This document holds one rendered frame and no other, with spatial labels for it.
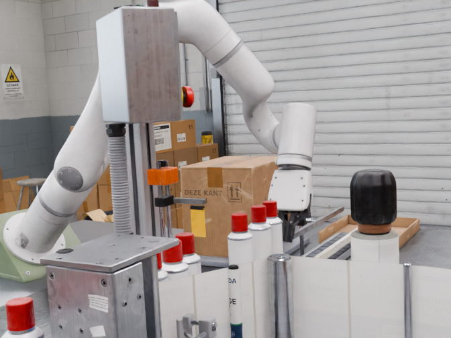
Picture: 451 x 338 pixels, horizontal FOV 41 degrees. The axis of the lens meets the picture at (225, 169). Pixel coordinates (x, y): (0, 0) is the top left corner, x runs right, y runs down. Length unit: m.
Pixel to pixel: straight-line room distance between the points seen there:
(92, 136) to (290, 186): 0.51
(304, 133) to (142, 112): 0.55
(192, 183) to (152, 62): 0.84
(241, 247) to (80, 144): 0.56
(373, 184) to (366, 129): 4.47
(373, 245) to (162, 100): 0.44
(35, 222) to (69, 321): 1.08
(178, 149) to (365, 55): 1.83
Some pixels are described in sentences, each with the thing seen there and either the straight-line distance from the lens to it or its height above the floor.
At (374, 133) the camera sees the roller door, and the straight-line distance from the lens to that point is 5.52.
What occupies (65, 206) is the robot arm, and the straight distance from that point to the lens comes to 1.74.
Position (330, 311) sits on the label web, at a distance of 0.99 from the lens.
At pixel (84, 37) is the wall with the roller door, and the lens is 7.61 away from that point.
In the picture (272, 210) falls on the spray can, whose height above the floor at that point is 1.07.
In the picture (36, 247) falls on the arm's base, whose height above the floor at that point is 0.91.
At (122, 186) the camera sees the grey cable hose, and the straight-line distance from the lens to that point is 1.07.
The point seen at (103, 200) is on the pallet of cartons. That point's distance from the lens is 5.25.
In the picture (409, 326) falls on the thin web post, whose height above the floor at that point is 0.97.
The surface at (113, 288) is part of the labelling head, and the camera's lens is 0.69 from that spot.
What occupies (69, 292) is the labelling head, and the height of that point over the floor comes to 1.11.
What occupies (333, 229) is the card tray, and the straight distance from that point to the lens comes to 2.15.
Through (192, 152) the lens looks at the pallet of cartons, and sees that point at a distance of 5.41.
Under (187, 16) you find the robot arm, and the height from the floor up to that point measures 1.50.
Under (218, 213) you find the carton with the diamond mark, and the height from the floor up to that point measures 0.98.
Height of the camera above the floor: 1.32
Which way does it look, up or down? 7 degrees down
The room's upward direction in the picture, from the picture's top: 3 degrees counter-clockwise
